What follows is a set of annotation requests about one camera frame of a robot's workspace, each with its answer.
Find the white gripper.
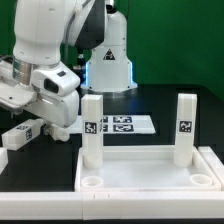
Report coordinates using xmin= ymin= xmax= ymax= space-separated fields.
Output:
xmin=0 ymin=59 xmax=81 ymax=129

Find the white desk top tray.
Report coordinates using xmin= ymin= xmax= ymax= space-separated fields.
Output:
xmin=74 ymin=145 xmax=222 ymax=192

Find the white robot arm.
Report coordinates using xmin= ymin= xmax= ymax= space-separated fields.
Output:
xmin=0 ymin=0 xmax=137 ymax=128

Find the white marker sheet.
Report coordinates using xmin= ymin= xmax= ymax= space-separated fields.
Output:
xmin=68 ymin=114 xmax=157 ymax=135

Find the white left border block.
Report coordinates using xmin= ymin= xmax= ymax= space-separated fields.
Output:
xmin=0 ymin=147 xmax=8 ymax=174

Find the white front border bar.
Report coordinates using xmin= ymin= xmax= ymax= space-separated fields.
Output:
xmin=0 ymin=191 xmax=224 ymax=220

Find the white border bar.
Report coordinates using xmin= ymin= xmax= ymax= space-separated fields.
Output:
xmin=0 ymin=191 xmax=224 ymax=220
xmin=198 ymin=146 xmax=224 ymax=192

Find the white right border bar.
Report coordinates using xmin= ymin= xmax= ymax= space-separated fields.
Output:
xmin=198 ymin=146 xmax=224 ymax=192

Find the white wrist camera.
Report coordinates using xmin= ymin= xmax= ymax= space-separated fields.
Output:
xmin=31 ymin=63 xmax=80 ymax=96

